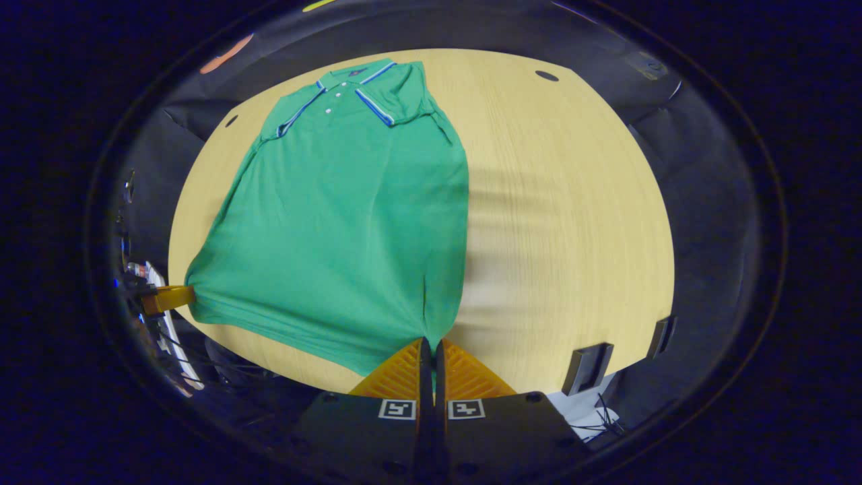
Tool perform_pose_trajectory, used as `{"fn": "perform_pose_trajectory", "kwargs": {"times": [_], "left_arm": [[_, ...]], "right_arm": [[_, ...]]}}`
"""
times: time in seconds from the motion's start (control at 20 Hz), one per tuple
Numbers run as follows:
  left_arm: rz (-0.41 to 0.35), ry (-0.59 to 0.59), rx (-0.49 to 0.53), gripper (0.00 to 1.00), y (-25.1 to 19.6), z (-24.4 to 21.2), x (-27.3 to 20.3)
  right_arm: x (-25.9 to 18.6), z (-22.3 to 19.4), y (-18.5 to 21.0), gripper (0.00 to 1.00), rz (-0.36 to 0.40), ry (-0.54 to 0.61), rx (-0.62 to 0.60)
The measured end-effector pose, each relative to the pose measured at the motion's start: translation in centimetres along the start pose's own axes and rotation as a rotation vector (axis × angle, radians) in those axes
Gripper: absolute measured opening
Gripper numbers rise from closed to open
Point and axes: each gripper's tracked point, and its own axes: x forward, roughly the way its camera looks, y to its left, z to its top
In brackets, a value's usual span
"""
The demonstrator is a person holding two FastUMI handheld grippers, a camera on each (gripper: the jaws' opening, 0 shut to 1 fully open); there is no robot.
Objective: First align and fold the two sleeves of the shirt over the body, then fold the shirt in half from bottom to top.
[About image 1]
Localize green T-shirt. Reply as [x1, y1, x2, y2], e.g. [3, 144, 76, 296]
[184, 59, 470, 378]

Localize grey tape patch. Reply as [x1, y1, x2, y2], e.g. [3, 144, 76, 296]
[623, 51, 669, 80]

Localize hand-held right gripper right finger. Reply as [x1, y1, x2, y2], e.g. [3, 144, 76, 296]
[434, 338, 593, 482]

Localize black table bracket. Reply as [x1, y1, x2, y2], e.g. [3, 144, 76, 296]
[562, 342, 615, 397]
[646, 315, 676, 360]

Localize black backdrop cloth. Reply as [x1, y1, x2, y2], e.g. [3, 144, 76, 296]
[108, 0, 765, 432]

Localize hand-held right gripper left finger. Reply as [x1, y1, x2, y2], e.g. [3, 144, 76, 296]
[290, 337, 432, 482]

